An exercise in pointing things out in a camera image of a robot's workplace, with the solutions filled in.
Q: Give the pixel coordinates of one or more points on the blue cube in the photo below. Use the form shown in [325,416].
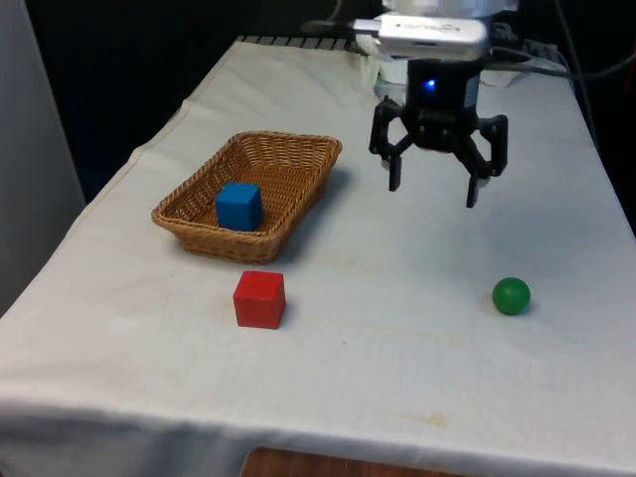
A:
[238,206]

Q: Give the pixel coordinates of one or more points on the wicker basket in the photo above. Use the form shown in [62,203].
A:
[293,164]

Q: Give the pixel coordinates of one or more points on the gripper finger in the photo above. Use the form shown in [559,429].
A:
[501,149]
[377,134]

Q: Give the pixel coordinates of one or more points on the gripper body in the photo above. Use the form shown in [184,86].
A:
[442,99]

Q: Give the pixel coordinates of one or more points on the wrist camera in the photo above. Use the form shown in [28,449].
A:
[427,35]

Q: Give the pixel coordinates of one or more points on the green ball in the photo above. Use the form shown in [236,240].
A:
[511,296]

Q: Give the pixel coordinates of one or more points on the red cube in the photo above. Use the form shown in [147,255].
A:
[259,300]

